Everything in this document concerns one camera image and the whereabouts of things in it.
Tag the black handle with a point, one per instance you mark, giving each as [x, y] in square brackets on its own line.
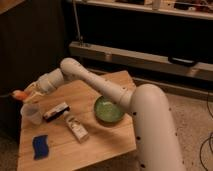
[185, 63]

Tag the green ceramic bowl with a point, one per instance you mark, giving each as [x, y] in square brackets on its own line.
[106, 111]

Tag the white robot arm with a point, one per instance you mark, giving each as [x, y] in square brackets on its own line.
[158, 147]

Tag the orange pepper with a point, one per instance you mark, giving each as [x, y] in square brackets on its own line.
[19, 95]

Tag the blue sponge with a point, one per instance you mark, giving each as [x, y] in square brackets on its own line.
[40, 146]

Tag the upper shelf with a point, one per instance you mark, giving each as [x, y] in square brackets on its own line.
[141, 8]

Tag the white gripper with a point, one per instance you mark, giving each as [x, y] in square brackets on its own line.
[32, 92]

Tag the translucent plastic cup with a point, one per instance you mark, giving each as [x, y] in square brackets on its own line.
[32, 113]

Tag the wooden table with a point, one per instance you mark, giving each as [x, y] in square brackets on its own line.
[66, 152]

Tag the metal rail beam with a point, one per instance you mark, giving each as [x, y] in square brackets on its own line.
[140, 60]

